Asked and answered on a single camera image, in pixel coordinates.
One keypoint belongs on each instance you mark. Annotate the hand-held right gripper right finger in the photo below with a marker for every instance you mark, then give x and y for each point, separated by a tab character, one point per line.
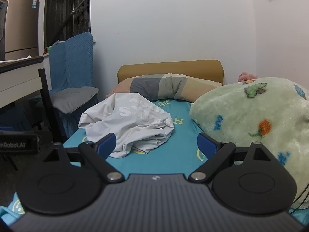
205	146

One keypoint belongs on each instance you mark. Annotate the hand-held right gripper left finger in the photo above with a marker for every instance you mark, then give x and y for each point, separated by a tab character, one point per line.
108	143

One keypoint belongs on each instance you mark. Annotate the white t-shirt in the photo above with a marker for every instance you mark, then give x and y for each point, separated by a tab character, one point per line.
135	125

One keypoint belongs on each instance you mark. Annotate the teal printed bedsheet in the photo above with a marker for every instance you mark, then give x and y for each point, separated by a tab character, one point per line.
178	149

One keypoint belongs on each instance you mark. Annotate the green printed fleece blanket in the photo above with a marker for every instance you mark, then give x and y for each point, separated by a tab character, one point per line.
241	116

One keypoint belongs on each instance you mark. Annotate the grey seat cushion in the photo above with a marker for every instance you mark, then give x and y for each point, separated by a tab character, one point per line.
72	99

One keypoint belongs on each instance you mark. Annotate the white desk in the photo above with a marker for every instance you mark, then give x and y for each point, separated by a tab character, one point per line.
17	82

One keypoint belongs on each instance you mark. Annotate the person's arm grey sleeve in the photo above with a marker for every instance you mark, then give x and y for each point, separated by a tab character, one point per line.
154	87

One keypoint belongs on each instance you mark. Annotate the pink plush toy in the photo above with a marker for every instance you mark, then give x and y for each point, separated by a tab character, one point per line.
246	76

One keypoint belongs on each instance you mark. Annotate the mustard padded headboard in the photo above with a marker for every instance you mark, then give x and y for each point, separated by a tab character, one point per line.
169	69

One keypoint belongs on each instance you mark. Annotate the chair with blue cover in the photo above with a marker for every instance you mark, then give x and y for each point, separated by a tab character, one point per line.
72	60

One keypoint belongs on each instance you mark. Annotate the green container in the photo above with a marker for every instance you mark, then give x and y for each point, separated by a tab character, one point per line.
49	49

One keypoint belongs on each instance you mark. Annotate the beige refrigerator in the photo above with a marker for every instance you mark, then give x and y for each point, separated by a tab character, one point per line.
21	26

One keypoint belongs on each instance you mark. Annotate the dark window grille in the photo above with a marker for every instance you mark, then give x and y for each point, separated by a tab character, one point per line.
65	7

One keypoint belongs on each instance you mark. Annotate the black chair frame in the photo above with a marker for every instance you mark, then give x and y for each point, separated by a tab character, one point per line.
48	96

